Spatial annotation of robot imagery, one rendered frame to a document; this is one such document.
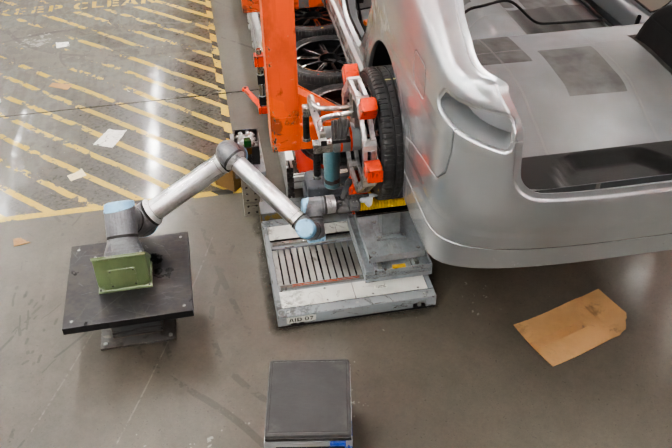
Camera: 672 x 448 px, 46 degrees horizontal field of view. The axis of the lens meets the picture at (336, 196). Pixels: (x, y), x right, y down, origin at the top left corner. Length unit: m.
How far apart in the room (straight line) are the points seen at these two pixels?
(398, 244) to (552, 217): 1.35
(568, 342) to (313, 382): 1.38
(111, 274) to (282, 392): 1.07
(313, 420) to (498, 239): 1.03
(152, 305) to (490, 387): 1.64
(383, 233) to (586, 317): 1.13
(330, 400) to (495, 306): 1.27
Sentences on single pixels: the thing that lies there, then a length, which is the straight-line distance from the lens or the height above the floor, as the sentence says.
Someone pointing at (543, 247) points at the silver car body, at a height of 0.91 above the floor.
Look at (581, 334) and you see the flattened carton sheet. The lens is 4.17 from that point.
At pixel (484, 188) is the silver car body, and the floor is 1.23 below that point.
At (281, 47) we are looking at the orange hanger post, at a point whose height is 1.15.
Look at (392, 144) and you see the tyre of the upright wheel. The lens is 3.58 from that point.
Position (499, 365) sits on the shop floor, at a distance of 3.94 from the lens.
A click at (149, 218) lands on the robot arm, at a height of 0.51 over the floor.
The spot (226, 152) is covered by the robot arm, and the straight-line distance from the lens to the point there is 3.75.
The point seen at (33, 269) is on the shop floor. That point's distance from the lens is 4.71.
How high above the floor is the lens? 2.92
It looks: 37 degrees down
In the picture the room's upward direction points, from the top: 1 degrees counter-clockwise
